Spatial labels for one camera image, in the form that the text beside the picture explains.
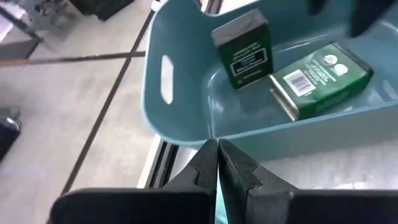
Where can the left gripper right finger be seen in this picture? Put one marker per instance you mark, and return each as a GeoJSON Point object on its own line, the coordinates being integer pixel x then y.
{"type": "Point", "coordinates": [295, 208]}

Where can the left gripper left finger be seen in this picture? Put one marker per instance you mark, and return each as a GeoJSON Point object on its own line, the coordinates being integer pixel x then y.
{"type": "Point", "coordinates": [140, 207]}

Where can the dark metal stand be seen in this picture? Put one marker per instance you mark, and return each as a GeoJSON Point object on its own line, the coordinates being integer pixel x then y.
{"type": "Point", "coordinates": [99, 7]}

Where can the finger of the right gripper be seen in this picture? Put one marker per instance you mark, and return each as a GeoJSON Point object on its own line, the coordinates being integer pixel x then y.
{"type": "Point", "coordinates": [315, 6]}
{"type": "Point", "coordinates": [370, 14]}

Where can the dark green spice tin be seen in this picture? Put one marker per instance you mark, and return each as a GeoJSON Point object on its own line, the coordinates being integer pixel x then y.
{"type": "Point", "coordinates": [323, 84]}
{"type": "Point", "coordinates": [245, 53]}

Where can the blue-grey plastic bin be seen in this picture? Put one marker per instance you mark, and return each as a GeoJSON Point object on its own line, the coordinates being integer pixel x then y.
{"type": "Point", "coordinates": [186, 102]}

